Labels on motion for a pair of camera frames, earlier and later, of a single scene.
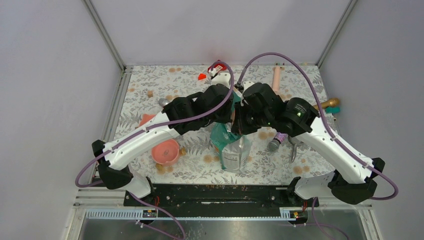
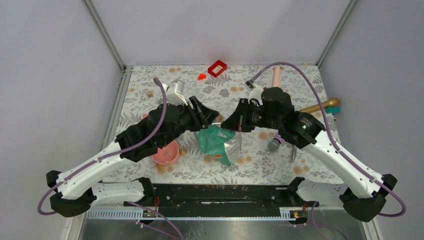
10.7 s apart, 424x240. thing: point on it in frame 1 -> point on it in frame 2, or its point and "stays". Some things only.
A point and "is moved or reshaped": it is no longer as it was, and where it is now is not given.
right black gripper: (239, 125) stays
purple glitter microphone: (279, 138) stays
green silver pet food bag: (234, 148) is moved or reshaped
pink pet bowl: (166, 152) stays
